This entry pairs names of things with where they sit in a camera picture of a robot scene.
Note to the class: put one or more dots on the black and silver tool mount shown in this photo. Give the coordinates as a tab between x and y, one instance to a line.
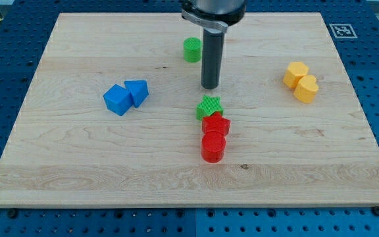
214	14

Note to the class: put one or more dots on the blue triangular block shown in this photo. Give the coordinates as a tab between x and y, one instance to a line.
138	89

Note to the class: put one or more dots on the yellow hexagon block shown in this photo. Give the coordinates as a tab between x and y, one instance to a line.
294	72

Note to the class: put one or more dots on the blue cube block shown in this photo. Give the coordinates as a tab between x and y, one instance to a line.
118	99

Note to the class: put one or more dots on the red cylinder block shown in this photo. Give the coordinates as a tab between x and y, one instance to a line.
212	146

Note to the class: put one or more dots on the red star block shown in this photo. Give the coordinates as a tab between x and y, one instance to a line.
216	123

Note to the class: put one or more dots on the yellow heart block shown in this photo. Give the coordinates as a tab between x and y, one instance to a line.
306	89

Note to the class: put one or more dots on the green cylinder block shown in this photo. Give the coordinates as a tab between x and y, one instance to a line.
192	49

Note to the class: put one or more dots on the green star block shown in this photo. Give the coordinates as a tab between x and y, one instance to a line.
208	106

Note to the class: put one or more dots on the white fiducial marker tag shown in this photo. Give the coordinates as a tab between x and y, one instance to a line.
343	31

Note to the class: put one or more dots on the wooden board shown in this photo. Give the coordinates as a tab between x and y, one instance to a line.
67	150

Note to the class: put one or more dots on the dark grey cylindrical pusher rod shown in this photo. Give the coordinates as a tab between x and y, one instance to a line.
213	41

